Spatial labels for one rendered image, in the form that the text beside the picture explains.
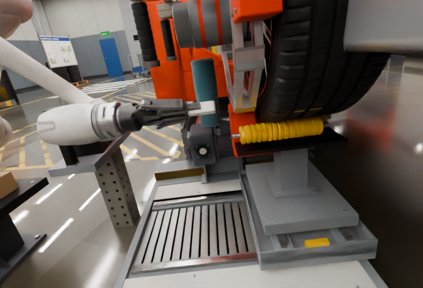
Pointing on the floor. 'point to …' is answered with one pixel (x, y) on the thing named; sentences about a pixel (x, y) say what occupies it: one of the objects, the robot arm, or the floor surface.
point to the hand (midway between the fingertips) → (201, 108)
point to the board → (59, 52)
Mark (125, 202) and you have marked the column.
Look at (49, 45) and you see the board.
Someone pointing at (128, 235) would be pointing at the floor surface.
